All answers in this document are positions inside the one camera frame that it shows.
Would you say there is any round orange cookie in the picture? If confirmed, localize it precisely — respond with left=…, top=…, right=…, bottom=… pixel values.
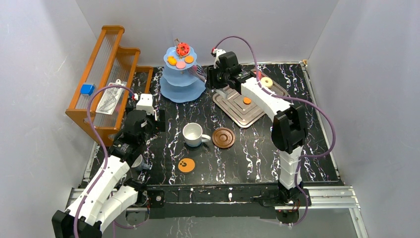
left=184, top=56, right=195, bottom=64
left=243, top=97, right=252, bottom=105

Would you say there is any cream white donut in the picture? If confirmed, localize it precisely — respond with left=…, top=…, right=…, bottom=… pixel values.
left=260, top=77, right=273, bottom=89

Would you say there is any pink round macaron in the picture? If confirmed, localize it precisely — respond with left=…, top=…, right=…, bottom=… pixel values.
left=175, top=60, right=186, bottom=69

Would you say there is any orange fish-shaped cookie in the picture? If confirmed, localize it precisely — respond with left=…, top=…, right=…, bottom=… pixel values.
left=167, top=56, right=177, bottom=66

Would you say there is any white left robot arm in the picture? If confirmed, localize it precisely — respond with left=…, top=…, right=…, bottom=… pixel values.
left=52, top=109, right=166, bottom=238

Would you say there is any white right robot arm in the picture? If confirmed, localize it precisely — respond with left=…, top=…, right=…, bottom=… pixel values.
left=207, top=49, right=308, bottom=205

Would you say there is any white ceramic mug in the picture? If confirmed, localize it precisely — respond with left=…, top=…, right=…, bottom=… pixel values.
left=182, top=123, right=211, bottom=147

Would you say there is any clear ruler set package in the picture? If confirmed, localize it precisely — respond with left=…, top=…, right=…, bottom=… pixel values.
left=96, top=87, right=124, bottom=115

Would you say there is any silver metal tray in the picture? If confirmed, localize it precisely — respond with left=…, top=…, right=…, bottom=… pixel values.
left=212, top=69, right=288, bottom=128

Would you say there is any blue three-tier cake stand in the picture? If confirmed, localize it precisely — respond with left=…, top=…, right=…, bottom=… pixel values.
left=159, top=39, right=206, bottom=103

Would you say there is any orange round coaster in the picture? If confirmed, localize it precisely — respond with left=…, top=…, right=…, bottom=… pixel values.
left=177, top=158, right=196, bottom=174

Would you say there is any blue eraser block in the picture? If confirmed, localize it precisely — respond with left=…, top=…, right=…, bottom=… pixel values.
left=80, top=84, right=96, bottom=96

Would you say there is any brown wooden saucer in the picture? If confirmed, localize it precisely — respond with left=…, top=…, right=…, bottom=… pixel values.
left=211, top=127, right=235, bottom=149

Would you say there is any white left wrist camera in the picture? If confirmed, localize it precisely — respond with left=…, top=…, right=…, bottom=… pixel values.
left=136, top=93, right=155, bottom=115

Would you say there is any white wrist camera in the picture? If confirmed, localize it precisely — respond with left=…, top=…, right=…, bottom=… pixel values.
left=211, top=48, right=226, bottom=68
left=136, top=93, right=155, bottom=115

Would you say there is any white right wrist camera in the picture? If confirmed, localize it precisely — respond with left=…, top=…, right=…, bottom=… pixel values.
left=211, top=48, right=226, bottom=68

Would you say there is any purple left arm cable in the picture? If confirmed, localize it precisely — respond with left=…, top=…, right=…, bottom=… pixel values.
left=72, top=84, right=139, bottom=238

